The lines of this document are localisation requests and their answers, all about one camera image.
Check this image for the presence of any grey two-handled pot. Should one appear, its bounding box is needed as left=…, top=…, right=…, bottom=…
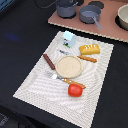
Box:
left=56, top=0, right=78, bottom=18

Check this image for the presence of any light blue milk carton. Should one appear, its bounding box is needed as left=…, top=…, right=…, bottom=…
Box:
left=63, top=31, right=76, bottom=48

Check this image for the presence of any grey frying pan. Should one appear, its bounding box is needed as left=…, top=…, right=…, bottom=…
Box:
left=79, top=5, right=101, bottom=29

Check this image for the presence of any beige round plate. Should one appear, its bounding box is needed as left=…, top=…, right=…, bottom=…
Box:
left=55, top=55, right=83, bottom=78

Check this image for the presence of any red toy tomato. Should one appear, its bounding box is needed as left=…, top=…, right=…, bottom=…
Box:
left=68, top=84, right=83, bottom=97

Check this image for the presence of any beige bowl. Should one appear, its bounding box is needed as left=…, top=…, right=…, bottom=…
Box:
left=118, top=4, right=128, bottom=30

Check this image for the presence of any fork with wooden handle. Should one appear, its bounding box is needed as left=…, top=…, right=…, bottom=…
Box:
left=45, top=71, right=86, bottom=89

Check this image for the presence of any knife with wooden handle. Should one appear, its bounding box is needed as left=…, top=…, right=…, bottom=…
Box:
left=58, top=50, right=97, bottom=63

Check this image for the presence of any brown toy sausage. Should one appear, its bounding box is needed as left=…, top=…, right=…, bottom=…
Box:
left=43, top=54, right=55, bottom=70

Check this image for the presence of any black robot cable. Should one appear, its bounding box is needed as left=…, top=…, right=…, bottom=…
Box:
left=33, top=0, right=58, bottom=10

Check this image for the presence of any beige woven placemat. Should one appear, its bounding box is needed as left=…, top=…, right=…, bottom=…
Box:
left=14, top=31, right=114, bottom=128

